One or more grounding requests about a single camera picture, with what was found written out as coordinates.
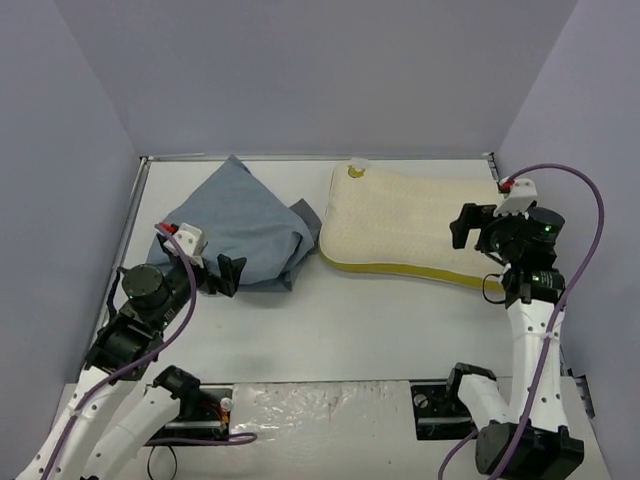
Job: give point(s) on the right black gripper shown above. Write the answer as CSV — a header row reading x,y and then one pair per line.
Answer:
x,y
480,228

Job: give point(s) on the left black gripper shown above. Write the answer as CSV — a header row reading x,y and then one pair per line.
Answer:
x,y
211,279

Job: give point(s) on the striped blue beige pillowcase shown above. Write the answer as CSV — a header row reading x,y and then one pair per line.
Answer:
x,y
241,217

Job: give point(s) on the cream pillow with yellow band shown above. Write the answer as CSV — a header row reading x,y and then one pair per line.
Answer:
x,y
383,221

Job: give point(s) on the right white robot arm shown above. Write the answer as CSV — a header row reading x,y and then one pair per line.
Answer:
x,y
524,436

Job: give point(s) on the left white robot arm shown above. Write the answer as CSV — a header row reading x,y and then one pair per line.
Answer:
x,y
82,444

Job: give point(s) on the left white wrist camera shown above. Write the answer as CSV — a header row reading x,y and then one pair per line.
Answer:
x,y
192,240

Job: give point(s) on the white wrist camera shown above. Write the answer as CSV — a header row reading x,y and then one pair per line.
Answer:
x,y
192,240
518,195

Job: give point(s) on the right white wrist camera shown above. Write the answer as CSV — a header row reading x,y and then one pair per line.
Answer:
x,y
518,195

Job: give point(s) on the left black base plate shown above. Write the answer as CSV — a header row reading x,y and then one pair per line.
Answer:
x,y
208,419

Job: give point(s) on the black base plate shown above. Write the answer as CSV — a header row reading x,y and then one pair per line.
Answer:
x,y
208,419
437,415

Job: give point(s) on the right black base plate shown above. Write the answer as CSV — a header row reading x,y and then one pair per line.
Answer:
x,y
437,415

